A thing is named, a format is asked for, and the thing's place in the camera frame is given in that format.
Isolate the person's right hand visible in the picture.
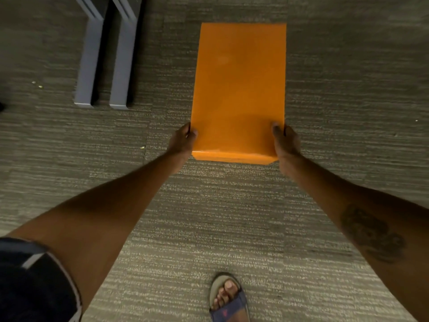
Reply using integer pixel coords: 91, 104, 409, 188
271, 122, 302, 169

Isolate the person's left hand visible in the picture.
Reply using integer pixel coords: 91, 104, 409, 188
166, 122, 198, 165

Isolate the orange rectangular box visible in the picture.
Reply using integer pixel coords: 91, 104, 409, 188
191, 23, 287, 165

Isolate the person's right forearm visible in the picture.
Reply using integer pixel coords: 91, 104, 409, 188
279, 153, 429, 322

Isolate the person's left forearm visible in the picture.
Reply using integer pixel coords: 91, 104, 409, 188
6, 151, 189, 314

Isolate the grey metal table leg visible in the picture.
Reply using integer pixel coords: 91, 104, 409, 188
73, 0, 108, 108
109, 0, 143, 110

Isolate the person's foot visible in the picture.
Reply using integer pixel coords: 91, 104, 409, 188
212, 279, 240, 311

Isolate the blue slide sandal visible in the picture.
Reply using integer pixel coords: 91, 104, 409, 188
209, 272, 250, 322

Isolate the dark blue shirt sleeve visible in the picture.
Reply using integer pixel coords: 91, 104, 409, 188
0, 237, 83, 322

